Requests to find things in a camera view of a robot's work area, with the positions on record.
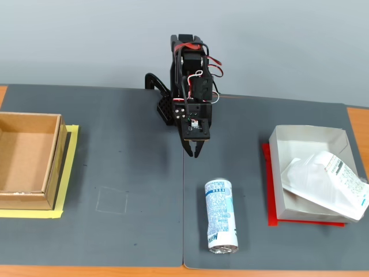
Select gray paper box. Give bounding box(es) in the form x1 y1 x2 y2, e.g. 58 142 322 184
269 124 364 224

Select white servo cable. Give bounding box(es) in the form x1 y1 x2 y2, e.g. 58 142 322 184
172 70 220 104

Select dark gray mat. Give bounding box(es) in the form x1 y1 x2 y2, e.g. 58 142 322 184
0 84 186 268
182 93 369 271

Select black table clamp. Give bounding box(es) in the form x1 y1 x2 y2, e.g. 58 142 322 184
144 72 171 96

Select red framed tray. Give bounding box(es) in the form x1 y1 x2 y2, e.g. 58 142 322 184
261 143 346 228

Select red servo cable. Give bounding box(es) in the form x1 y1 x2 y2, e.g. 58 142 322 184
205 55 225 78

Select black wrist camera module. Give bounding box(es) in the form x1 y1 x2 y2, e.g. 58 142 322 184
183 118 212 143

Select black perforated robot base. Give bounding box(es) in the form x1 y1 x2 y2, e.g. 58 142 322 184
156 92 176 127

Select black camera cable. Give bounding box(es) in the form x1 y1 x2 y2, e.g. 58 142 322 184
176 43 210 122

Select white blue drink can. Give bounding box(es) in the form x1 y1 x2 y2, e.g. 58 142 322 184
204 178 239 255

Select red tape band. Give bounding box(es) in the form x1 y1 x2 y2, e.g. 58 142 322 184
174 42 203 54

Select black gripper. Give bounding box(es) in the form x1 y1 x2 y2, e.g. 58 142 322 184
174 100 213 159

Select brown cardboard box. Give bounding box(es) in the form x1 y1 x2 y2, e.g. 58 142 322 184
0 111 68 211

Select white packaged sandwich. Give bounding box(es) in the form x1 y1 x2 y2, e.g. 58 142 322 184
281 150 369 223

